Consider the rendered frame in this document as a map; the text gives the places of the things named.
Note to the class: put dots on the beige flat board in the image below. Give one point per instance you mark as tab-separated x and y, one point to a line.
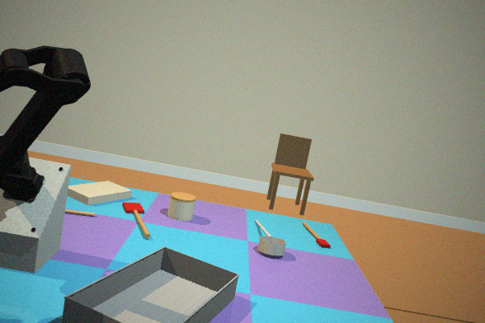
98	192

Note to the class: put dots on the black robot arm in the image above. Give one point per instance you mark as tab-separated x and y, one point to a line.
64	81

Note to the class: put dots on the grey saucepan with long handle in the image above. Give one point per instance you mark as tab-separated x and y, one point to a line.
270	245

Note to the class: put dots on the beige cylindrical container with orange lid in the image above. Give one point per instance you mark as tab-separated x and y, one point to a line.
181	206

